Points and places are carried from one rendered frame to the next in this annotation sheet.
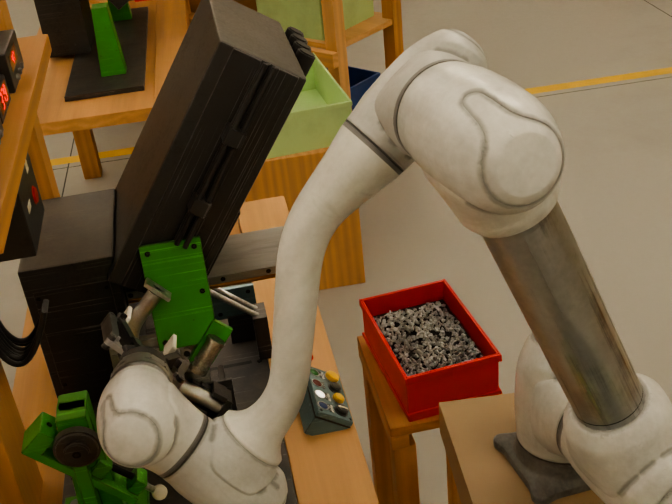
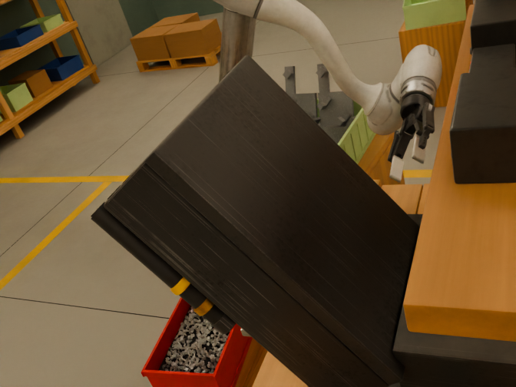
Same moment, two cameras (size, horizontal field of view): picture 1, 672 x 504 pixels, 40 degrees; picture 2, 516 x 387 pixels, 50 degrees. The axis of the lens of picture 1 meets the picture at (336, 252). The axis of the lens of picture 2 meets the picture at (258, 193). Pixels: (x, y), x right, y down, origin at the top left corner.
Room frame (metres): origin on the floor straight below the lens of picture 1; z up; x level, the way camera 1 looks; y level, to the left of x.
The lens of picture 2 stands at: (2.37, 0.73, 1.93)
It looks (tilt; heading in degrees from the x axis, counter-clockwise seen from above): 30 degrees down; 218
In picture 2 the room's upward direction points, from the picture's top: 18 degrees counter-clockwise
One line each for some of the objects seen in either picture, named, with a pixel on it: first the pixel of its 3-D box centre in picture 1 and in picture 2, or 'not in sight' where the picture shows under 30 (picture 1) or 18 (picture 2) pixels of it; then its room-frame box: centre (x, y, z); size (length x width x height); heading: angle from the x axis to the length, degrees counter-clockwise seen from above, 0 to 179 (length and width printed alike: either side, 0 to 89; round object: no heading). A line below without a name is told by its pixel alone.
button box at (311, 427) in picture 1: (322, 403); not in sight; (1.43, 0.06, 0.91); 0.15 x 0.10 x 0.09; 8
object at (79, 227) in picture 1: (89, 296); (467, 353); (1.67, 0.53, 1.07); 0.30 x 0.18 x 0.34; 8
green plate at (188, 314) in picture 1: (178, 285); not in sight; (1.52, 0.31, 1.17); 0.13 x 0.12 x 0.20; 8
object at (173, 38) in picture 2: not in sight; (186, 40); (-3.06, -3.92, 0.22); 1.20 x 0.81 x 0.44; 91
